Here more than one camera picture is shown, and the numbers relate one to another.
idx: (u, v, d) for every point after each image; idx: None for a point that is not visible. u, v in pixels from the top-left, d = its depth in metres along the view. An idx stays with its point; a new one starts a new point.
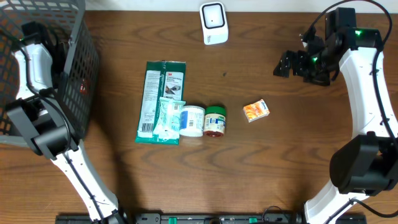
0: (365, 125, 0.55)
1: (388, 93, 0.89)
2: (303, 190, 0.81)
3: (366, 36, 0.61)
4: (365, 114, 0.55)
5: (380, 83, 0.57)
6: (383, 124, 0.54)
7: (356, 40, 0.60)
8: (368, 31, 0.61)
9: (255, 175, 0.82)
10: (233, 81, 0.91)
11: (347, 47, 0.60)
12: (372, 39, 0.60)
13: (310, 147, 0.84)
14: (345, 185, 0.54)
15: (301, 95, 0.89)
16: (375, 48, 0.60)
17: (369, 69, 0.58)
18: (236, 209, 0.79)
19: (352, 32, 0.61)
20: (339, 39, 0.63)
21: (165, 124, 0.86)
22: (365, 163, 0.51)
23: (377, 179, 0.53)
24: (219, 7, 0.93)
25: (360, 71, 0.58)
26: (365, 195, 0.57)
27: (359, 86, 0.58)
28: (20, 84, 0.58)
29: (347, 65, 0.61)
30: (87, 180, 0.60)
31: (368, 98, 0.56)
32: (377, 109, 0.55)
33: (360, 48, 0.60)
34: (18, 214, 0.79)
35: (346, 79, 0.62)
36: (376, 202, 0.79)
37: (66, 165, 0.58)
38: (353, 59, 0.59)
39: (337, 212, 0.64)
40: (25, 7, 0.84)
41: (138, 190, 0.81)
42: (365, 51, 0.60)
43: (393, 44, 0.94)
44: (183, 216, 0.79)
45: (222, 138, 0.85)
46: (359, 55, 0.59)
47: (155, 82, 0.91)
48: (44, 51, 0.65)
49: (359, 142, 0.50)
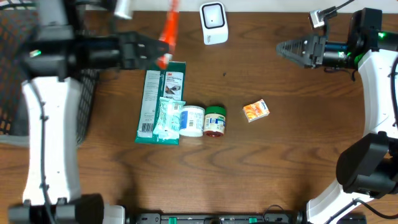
0: (379, 126, 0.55)
1: None
2: (302, 190, 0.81)
3: (387, 40, 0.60)
4: (379, 114, 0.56)
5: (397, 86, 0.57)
6: (395, 126, 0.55)
7: (379, 43, 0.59)
8: (390, 35, 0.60)
9: (255, 175, 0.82)
10: (233, 81, 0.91)
11: (369, 48, 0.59)
12: (393, 43, 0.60)
13: (310, 147, 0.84)
14: (352, 183, 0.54)
15: (301, 96, 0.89)
16: (396, 51, 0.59)
17: (388, 71, 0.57)
18: (236, 209, 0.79)
19: (375, 34, 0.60)
20: (361, 40, 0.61)
21: (165, 124, 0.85)
22: (372, 162, 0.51)
23: (383, 180, 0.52)
24: (219, 7, 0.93)
25: (379, 73, 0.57)
26: (369, 197, 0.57)
27: (377, 88, 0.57)
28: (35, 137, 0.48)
29: (365, 66, 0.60)
30: (63, 216, 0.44)
31: (384, 99, 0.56)
32: (392, 111, 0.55)
33: (380, 50, 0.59)
34: None
35: (362, 78, 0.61)
36: (376, 202, 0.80)
37: (38, 189, 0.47)
38: (373, 60, 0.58)
39: (338, 211, 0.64)
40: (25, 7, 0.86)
41: (138, 190, 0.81)
42: (387, 53, 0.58)
43: None
44: (183, 216, 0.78)
45: (222, 137, 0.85)
46: (379, 56, 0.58)
47: (155, 82, 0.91)
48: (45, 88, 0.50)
49: (369, 140, 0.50)
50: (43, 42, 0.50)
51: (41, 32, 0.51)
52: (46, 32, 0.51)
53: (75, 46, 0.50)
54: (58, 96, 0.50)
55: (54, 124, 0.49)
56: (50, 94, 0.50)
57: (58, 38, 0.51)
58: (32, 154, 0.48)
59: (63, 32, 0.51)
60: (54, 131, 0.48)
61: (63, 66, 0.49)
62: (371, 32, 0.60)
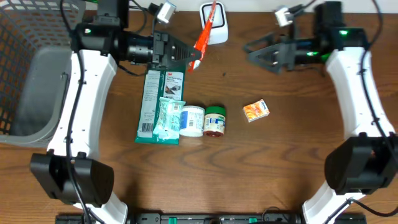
0: (357, 126, 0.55)
1: (388, 93, 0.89)
2: (302, 190, 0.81)
3: (351, 36, 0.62)
4: (355, 114, 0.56)
5: (369, 83, 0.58)
6: (374, 124, 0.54)
7: (342, 40, 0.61)
8: (353, 30, 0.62)
9: (255, 175, 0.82)
10: (233, 81, 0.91)
11: (334, 48, 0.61)
12: (359, 38, 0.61)
13: (310, 147, 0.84)
14: (342, 186, 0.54)
15: (301, 95, 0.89)
16: (361, 48, 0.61)
17: (357, 69, 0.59)
18: (236, 209, 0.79)
19: (338, 32, 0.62)
20: (326, 40, 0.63)
21: (165, 124, 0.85)
22: (359, 165, 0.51)
23: (372, 178, 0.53)
24: (219, 7, 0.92)
25: (348, 71, 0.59)
26: (362, 194, 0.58)
27: (348, 87, 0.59)
28: (69, 99, 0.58)
29: (334, 65, 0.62)
30: (81, 172, 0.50)
31: (356, 98, 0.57)
32: (367, 110, 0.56)
33: (347, 48, 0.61)
34: (17, 213, 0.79)
35: (336, 81, 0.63)
36: (376, 203, 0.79)
37: (63, 142, 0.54)
38: (340, 60, 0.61)
39: (335, 211, 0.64)
40: (25, 7, 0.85)
41: (138, 190, 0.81)
42: (352, 51, 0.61)
43: (393, 43, 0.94)
44: (183, 216, 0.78)
45: (222, 137, 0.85)
46: (346, 55, 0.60)
47: (155, 82, 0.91)
48: (89, 57, 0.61)
49: (352, 144, 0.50)
50: (96, 26, 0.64)
51: (95, 20, 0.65)
52: (100, 21, 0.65)
53: (120, 35, 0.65)
54: (97, 66, 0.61)
55: (89, 90, 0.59)
56: (92, 63, 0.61)
57: (109, 25, 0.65)
58: (66, 109, 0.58)
59: (113, 22, 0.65)
60: (87, 96, 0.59)
61: (107, 44, 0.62)
62: (333, 30, 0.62)
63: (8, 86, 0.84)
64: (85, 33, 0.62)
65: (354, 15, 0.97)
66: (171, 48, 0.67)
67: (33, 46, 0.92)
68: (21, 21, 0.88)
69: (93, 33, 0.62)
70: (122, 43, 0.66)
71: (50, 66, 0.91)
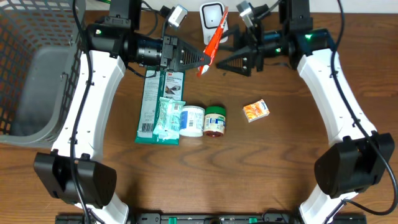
0: (339, 130, 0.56)
1: (388, 93, 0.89)
2: (302, 190, 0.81)
3: (316, 38, 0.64)
4: (336, 119, 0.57)
5: (342, 84, 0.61)
6: (356, 126, 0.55)
7: (309, 45, 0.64)
8: (317, 32, 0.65)
9: (255, 175, 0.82)
10: (233, 82, 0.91)
11: (303, 53, 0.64)
12: (323, 40, 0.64)
13: (310, 147, 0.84)
14: (336, 191, 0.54)
15: (301, 96, 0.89)
16: (328, 48, 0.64)
17: (328, 72, 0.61)
18: (236, 209, 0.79)
19: (303, 37, 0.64)
20: (291, 46, 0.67)
21: (165, 124, 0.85)
22: (349, 168, 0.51)
23: (362, 178, 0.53)
24: (219, 7, 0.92)
25: (320, 76, 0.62)
26: (355, 193, 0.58)
27: (323, 91, 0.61)
28: (77, 100, 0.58)
29: (305, 70, 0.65)
30: (83, 172, 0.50)
31: (334, 102, 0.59)
32: (346, 112, 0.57)
33: (314, 52, 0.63)
34: (17, 213, 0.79)
35: (311, 86, 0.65)
36: (375, 202, 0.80)
37: (67, 143, 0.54)
38: (310, 65, 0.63)
39: (333, 210, 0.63)
40: (25, 7, 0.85)
41: (138, 190, 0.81)
42: (322, 53, 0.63)
43: (392, 44, 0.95)
44: (183, 216, 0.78)
45: (222, 138, 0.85)
46: (314, 59, 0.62)
47: (155, 82, 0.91)
48: (98, 58, 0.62)
49: (337, 151, 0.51)
50: (107, 27, 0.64)
51: (106, 21, 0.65)
52: (111, 22, 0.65)
53: (130, 38, 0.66)
54: (104, 68, 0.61)
55: (96, 92, 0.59)
56: (99, 64, 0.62)
57: (120, 27, 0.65)
58: (72, 111, 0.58)
59: (124, 24, 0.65)
60: (93, 98, 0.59)
61: (117, 46, 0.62)
62: (298, 36, 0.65)
63: (9, 86, 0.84)
64: (96, 34, 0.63)
65: (353, 16, 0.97)
66: (181, 53, 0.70)
67: (33, 46, 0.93)
68: (21, 22, 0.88)
69: (104, 35, 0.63)
70: (130, 45, 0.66)
71: (50, 66, 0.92)
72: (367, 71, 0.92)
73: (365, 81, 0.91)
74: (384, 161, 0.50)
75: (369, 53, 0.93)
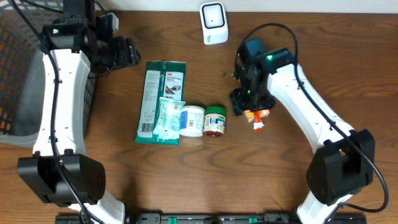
0: (318, 135, 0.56)
1: (388, 93, 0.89)
2: (302, 190, 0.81)
3: (278, 58, 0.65)
4: (313, 126, 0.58)
5: (310, 92, 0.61)
6: (333, 129, 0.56)
7: (272, 65, 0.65)
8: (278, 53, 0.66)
9: (255, 175, 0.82)
10: (233, 81, 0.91)
11: (267, 73, 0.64)
12: (285, 58, 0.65)
13: (310, 147, 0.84)
14: (332, 198, 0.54)
15: None
16: (291, 64, 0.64)
17: (295, 84, 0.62)
18: (236, 209, 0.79)
19: (265, 58, 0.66)
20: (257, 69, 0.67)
21: (165, 124, 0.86)
22: (338, 171, 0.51)
23: (356, 180, 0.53)
24: (219, 7, 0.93)
25: (289, 91, 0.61)
26: (350, 195, 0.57)
27: (295, 105, 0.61)
28: (48, 99, 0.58)
29: (273, 86, 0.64)
30: (71, 167, 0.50)
31: (306, 111, 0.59)
32: (322, 119, 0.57)
33: (279, 70, 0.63)
34: (17, 213, 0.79)
35: (282, 101, 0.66)
36: (375, 203, 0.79)
37: (47, 142, 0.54)
38: (275, 82, 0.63)
39: (331, 211, 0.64)
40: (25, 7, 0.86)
41: (138, 190, 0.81)
42: (283, 71, 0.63)
43: (392, 43, 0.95)
44: (183, 216, 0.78)
45: (222, 137, 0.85)
46: (278, 77, 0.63)
47: (155, 82, 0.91)
48: (58, 58, 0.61)
49: (322, 157, 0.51)
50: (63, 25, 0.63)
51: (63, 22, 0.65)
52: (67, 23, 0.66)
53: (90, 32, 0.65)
54: (71, 64, 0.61)
55: (66, 89, 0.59)
56: (64, 61, 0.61)
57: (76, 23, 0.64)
58: (47, 110, 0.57)
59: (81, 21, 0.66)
60: (64, 94, 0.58)
61: (77, 41, 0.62)
62: (260, 58, 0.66)
63: (9, 86, 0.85)
64: (53, 33, 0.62)
65: (352, 16, 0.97)
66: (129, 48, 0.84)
67: (33, 46, 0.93)
68: (20, 21, 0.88)
69: (63, 32, 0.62)
70: (91, 38, 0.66)
71: None
72: (367, 71, 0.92)
73: (365, 81, 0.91)
74: (367, 160, 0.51)
75: (369, 53, 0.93)
